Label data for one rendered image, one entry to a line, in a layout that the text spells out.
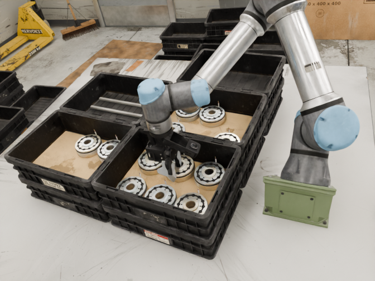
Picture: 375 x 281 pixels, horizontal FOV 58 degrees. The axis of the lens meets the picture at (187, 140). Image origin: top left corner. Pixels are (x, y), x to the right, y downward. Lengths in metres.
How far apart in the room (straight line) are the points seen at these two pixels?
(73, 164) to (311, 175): 0.84
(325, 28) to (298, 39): 2.82
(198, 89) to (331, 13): 2.96
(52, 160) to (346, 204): 1.08
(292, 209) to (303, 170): 0.15
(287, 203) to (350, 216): 0.22
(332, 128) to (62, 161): 0.96
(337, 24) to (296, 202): 2.86
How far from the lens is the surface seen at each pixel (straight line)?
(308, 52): 0.99
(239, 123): 1.35
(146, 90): 0.91
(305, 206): 1.13
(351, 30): 3.83
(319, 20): 3.80
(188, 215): 0.94
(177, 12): 4.35
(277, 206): 1.16
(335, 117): 0.95
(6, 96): 2.79
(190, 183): 1.14
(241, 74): 1.64
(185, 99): 0.93
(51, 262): 1.28
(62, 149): 1.45
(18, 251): 1.37
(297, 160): 1.09
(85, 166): 1.33
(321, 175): 1.09
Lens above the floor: 1.68
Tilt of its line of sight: 41 degrees down
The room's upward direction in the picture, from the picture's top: 11 degrees counter-clockwise
